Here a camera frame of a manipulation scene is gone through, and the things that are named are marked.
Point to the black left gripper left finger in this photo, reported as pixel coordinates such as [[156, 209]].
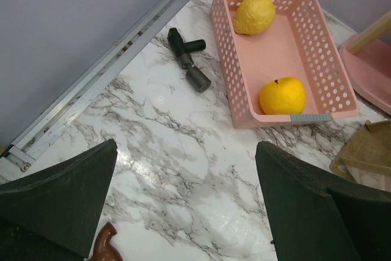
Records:
[[54, 213]]

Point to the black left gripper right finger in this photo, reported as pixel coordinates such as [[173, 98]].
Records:
[[316, 215]]

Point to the brown paper bag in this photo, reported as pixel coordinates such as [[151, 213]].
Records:
[[365, 159]]

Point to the brown curved hook piece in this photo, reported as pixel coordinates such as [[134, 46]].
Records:
[[102, 249]]

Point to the orange fruit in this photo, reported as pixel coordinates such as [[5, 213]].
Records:
[[284, 96]]

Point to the pink perforated basket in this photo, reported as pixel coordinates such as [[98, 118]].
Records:
[[298, 44]]

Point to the pink three-tier shelf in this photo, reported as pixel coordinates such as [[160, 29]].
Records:
[[367, 61]]

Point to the yellow lemon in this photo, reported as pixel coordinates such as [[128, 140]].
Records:
[[254, 16]]

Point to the aluminium table edge rail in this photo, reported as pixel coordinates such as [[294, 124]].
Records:
[[44, 131]]

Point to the black T-handle tool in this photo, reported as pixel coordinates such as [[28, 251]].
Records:
[[182, 51]]

